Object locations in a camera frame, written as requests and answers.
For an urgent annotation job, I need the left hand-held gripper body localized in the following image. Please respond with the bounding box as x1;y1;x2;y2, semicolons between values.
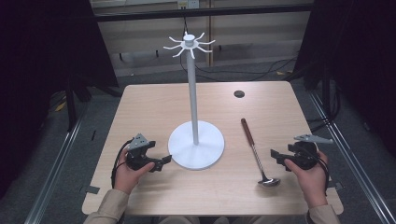
125;133;157;172

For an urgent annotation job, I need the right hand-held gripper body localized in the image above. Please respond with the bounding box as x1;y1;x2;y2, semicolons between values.
287;133;334;171

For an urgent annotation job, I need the metal ladle with brown handle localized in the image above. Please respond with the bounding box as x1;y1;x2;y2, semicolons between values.
240;118;282;189

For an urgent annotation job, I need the white hook stand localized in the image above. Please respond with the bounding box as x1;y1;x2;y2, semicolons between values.
163;31;226;171

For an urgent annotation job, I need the person's left hand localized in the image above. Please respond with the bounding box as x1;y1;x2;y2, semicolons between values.
114;147;156;196

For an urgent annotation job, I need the person's right hand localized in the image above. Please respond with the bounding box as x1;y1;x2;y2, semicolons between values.
283;150;330;209

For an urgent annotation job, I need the black metal stand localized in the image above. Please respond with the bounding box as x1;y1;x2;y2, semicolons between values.
64;71;92;132

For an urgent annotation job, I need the dark curtain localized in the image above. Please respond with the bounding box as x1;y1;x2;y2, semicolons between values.
0;0;120;200
293;0;396;157

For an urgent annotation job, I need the black horizontal bar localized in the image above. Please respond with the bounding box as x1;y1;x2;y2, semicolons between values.
92;3;314;22

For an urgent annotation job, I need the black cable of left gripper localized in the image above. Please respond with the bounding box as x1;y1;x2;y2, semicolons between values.
110;139;134;189

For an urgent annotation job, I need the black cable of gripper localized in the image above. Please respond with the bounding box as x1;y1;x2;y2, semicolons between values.
110;139;134;189
316;149;331;197

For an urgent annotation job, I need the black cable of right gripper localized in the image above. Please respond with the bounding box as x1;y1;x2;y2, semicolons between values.
316;149;331;197

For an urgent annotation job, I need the metal floor rail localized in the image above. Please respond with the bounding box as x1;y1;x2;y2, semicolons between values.
307;90;396;224
23;102;90;224

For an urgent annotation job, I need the black floor cable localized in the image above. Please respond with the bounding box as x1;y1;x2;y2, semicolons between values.
178;17;300;82

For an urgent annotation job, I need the wall power outlet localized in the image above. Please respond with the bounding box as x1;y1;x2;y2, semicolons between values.
177;0;200;9

